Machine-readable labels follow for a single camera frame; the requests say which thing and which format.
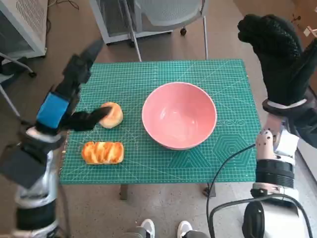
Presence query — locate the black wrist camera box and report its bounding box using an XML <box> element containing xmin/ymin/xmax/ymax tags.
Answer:
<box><xmin>0</xmin><ymin>141</ymin><xmax>48</xmax><ymax>192</ymax></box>
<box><xmin>287</xmin><ymin>89</ymin><xmax>317</xmax><ymax>150</ymax></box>

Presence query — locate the white perforated metal cabinet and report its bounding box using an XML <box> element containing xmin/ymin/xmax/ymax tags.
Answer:
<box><xmin>0</xmin><ymin>0</ymin><xmax>48</xmax><ymax>59</ymax></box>

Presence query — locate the white board panel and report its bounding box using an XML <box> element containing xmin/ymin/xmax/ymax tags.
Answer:
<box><xmin>296</xmin><ymin>142</ymin><xmax>317</xmax><ymax>179</ymax></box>

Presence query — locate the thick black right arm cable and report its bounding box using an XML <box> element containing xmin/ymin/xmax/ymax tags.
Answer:
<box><xmin>209</xmin><ymin>194</ymin><xmax>312</xmax><ymax>238</ymax></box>

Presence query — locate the person's leg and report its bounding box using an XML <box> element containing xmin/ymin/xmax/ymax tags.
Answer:
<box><xmin>184</xmin><ymin>230</ymin><xmax>207</xmax><ymax>238</ymax></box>

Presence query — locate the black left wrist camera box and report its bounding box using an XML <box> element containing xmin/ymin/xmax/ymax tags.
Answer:
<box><xmin>0</xmin><ymin>141</ymin><xmax>48</xmax><ymax>192</ymax></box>

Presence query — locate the pink bowl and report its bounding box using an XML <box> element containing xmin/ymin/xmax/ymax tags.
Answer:
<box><xmin>142</xmin><ymin>82</ymin><xmax>218</xmax><ymax>151</ymax></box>

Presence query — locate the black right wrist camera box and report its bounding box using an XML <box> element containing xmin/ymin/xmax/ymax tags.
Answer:
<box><xmin>287</xmin><ymin>89</ymin><xmax>317</xmax><ymax>150</ymax></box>

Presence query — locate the green cutting mat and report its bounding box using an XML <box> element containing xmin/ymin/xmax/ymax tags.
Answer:
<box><xmin>59</xmin><ymin>59</ymin><xmax>263</xmax><ymax>185</ymax></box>

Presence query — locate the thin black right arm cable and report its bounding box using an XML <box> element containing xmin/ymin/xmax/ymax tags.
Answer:
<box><xmin>206</xmin><ymin>144</ymin><xmax>256</xmax><ymax>238</ymax></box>

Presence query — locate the rectangular braided toy bread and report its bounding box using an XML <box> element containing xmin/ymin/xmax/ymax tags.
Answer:
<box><xmin>81</xmin><ymin>141</ymin><xmax>125</xmax><ymax>165</ymax></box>

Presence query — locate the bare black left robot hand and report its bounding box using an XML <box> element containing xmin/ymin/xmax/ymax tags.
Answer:
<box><xmin>33</xmin><ymin>39</ymin><xmax>113</xmax><ymax>136</ymax></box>

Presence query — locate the grey mesh chair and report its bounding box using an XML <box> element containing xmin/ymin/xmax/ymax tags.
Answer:
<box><xmin>122</xmin><ymin>0</ymin><xmax>209</xmax><ymax>62</ymax></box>

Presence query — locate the white wheeled cabinet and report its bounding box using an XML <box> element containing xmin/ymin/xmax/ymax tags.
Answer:
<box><xmin>89</xmin><ymin>0</ymin><xmax>188</xmax><ymax>47</ymax></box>

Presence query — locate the cardboard box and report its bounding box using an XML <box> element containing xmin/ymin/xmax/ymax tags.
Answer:
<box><xmin>292</xmin><ymin>0</ymin><xmax>317</xmax><ymax>43</ymax></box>

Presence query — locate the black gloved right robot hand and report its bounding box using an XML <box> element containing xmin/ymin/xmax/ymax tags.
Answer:
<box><xmin>237</xmin><ymin>14</ymin><xmax>317</xmax><ymax>107</ymax></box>

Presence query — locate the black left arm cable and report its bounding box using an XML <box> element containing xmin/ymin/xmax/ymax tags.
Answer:
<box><xmin>58</xmin><ymin>184</ymin><xmax>71</xmax><ymax>238</ymax></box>

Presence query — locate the white sneaker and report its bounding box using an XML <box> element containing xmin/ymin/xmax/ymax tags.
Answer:
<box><xmin>141</xmin><ymin>218</ymin><xmax>157</xmax><ymax>238</ymax></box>
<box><xmin>176</xmin><ymin>220</ymin><xmax>194</xmax><ymax>238</ymax></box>

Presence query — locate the round toy bread bun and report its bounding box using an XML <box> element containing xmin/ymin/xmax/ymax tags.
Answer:
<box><xmin>99</xmin><ymin>102</ymin><xmax>123</xmax><ymax>129</ymax></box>

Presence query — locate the grey office chair base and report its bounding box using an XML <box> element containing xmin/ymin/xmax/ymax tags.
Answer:
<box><xmin>0</xmin><ymin>52</ymin><xmax>36</xmax><ymax>122</ymax></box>

